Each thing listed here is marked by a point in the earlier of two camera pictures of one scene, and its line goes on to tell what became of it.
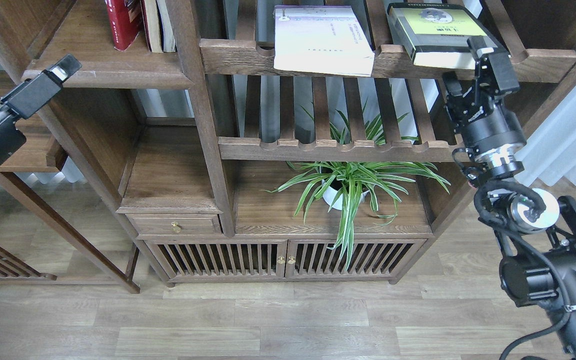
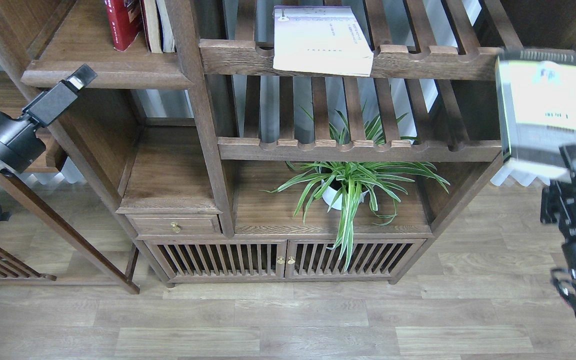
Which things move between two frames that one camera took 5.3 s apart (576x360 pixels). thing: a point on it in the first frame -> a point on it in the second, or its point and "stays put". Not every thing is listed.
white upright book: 168,39 stays put
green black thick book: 437,35 -> 547,98
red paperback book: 125,18 stays put
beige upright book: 154,26 stays put
